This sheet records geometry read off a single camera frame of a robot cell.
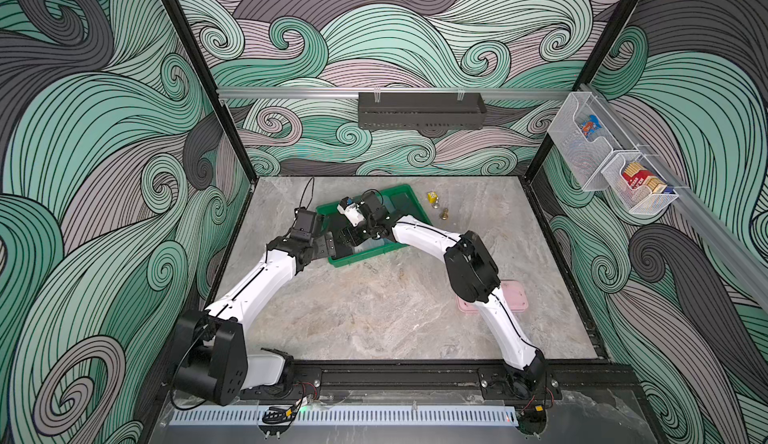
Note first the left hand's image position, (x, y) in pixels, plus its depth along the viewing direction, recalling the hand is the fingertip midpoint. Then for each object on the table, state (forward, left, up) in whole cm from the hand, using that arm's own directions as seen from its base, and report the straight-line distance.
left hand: (314, 242), depth 86 cm
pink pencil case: (-11, -60, -10) cm, 62 cm away
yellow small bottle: (+27, -39, -10) cm, 48 cm away
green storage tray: (+24, -27, -8) cm, 37 cm away
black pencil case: (+1, -9, +2) cm, 10 cm away
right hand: (+8, -9, -7) cm, 14 cm away
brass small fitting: (+19, -44, -11) cm, 49 cm away
